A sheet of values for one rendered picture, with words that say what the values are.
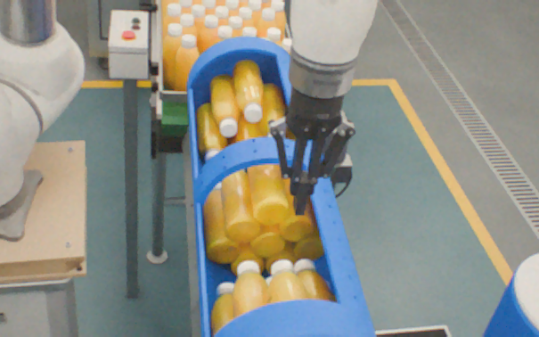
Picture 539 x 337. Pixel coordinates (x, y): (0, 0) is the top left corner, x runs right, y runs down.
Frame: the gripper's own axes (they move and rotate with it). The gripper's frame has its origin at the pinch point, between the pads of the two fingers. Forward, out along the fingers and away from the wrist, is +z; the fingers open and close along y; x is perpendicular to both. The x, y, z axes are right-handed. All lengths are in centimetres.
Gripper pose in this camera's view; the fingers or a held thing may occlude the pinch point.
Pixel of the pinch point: (300, 193)
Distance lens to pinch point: 108.7
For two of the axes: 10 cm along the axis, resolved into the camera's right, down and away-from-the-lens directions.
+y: 9.9, 0.0, 1.5
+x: -1.2, -6.4, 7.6
